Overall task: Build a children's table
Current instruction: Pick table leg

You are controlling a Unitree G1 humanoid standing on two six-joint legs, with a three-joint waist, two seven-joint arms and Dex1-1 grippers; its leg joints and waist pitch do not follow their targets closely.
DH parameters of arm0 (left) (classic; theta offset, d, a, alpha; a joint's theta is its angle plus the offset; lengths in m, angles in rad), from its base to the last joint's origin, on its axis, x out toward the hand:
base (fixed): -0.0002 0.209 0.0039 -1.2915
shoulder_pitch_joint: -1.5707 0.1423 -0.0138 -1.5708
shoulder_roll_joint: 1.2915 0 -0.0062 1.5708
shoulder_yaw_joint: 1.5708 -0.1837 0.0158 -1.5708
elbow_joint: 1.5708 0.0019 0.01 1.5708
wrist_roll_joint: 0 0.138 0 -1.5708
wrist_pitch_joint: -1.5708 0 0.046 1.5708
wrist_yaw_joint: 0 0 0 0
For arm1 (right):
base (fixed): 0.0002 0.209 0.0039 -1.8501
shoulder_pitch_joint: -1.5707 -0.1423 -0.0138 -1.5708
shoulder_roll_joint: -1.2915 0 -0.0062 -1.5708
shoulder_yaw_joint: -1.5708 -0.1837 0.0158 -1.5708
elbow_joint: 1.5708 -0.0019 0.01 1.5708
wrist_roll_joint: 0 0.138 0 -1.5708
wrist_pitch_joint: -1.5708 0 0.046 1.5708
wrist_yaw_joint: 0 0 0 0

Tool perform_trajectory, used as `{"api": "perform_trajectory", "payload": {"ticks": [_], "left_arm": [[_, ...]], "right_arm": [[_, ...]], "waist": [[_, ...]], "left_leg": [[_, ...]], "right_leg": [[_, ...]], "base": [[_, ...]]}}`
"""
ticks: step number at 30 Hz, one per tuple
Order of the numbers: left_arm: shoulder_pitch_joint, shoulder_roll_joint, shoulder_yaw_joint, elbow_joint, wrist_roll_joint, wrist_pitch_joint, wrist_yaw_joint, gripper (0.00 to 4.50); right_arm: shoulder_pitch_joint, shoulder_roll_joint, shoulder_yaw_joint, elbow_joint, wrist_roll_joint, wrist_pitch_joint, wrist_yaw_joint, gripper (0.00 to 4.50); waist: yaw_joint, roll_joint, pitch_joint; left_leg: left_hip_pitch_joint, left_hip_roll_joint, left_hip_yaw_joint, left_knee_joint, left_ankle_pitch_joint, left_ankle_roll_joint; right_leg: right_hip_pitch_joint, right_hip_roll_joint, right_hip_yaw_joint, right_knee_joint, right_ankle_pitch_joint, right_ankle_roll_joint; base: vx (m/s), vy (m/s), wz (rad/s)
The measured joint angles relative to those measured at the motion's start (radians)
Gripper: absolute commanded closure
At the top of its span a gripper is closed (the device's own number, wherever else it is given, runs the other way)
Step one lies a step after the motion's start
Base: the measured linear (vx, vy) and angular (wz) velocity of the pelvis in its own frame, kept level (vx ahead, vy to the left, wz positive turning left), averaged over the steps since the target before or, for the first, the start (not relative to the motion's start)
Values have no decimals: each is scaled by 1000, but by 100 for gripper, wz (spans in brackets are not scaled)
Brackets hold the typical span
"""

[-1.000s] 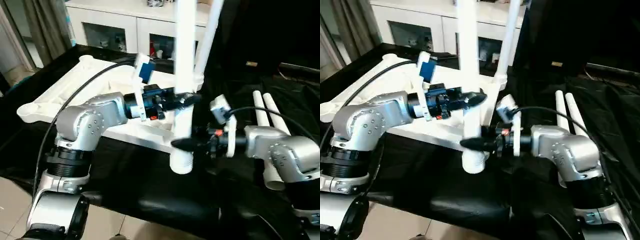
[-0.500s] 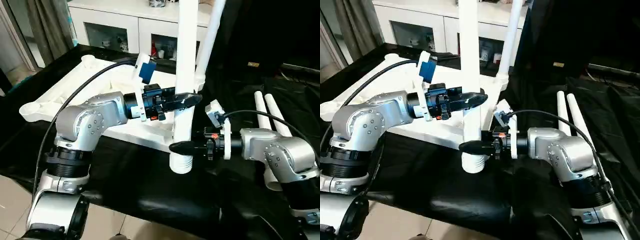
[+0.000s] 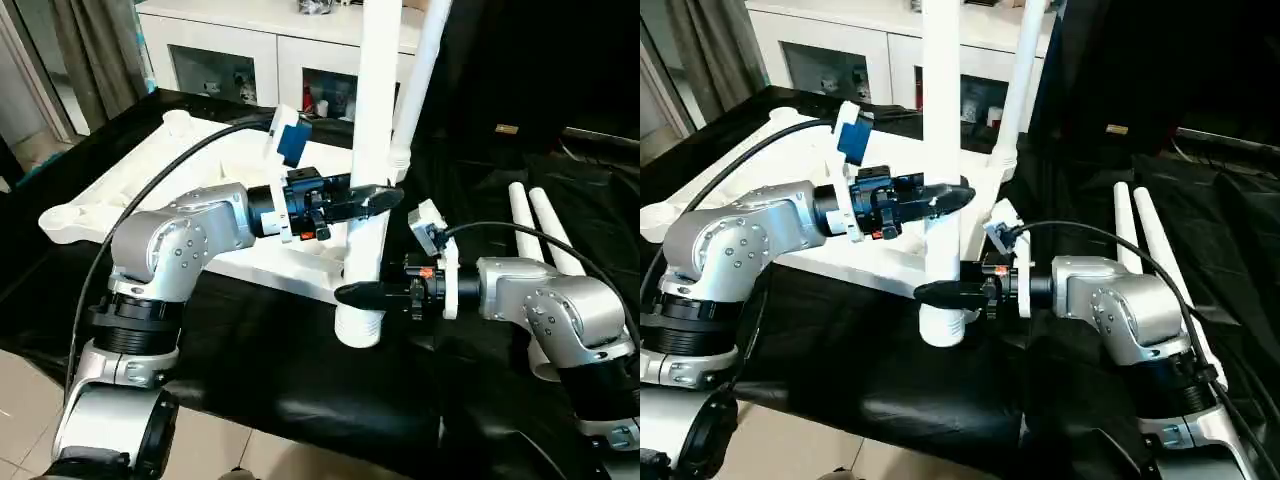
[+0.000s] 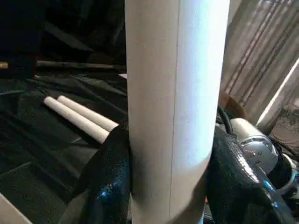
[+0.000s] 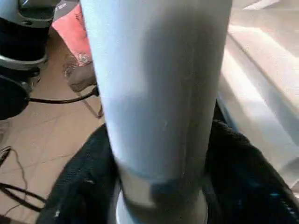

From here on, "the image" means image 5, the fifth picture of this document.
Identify red printed bag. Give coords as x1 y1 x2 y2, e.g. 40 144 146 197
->
51 3 94 70

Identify white plastic table top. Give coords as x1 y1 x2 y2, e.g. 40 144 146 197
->
216 0 299 189

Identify white plastic table leg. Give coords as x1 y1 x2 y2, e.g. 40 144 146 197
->
78 0 235 224

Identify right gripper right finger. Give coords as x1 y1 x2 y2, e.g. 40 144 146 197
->
202 119 299 224

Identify black floor cable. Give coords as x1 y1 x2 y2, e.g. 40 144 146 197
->
0 182 48 212

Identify thin grey floor cable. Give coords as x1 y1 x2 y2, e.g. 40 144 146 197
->
0 146 28 189

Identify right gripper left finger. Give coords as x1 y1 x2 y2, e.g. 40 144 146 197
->
37 123 120 224

